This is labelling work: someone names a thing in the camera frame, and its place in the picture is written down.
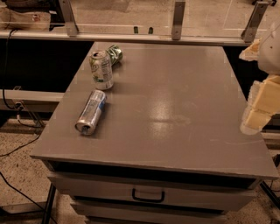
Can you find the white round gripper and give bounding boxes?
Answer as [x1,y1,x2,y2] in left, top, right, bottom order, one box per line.
[239,22,280,135]

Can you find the white green 7up can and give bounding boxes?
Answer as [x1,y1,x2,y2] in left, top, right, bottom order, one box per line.
[89,51,114,90]

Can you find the crushed green can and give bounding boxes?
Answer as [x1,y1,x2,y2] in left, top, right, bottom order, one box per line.
[107,45,123,66]

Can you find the silver blue energy drink can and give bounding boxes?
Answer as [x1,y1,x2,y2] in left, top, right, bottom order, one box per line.
[75,90,107,136]

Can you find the grey drawer cabinet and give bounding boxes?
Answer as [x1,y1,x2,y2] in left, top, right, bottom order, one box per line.
[32,44,278,224]

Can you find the beige bag on shelf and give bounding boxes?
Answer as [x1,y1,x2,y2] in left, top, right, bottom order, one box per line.
[0,7,51,31]

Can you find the black drawer handle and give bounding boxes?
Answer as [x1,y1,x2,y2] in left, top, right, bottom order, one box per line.
[131,188,165,203]

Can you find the metal frame rail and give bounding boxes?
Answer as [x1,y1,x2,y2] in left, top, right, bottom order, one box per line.
[0,0,280,46]

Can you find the black floor cable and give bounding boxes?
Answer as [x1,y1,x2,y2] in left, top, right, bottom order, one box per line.
[0,28,45,158]

